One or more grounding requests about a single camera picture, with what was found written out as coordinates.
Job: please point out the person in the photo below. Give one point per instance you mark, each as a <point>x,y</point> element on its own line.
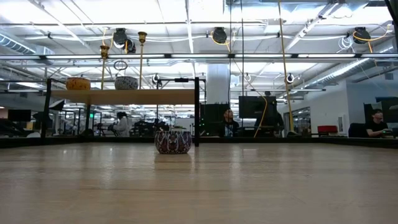
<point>230,126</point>
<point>376,126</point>
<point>122,126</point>

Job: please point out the orange patterned candle tin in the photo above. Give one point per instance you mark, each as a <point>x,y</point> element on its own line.
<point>77,84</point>

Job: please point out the wooden shelf with black legs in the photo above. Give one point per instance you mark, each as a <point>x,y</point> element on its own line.
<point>124,96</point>

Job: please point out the black background monitor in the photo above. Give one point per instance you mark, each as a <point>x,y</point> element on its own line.
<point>19,115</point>

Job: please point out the long ceiling light strip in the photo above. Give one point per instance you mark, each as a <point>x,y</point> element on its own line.
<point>264,56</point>

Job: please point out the red patterned candle tin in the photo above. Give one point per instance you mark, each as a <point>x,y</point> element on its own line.
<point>173,143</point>

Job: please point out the red seat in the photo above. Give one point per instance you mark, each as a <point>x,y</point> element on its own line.
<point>327,129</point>

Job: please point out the black wall screen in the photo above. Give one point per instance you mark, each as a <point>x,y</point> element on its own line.
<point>257,107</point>

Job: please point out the black office chair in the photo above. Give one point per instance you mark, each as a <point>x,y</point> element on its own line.
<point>357,130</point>

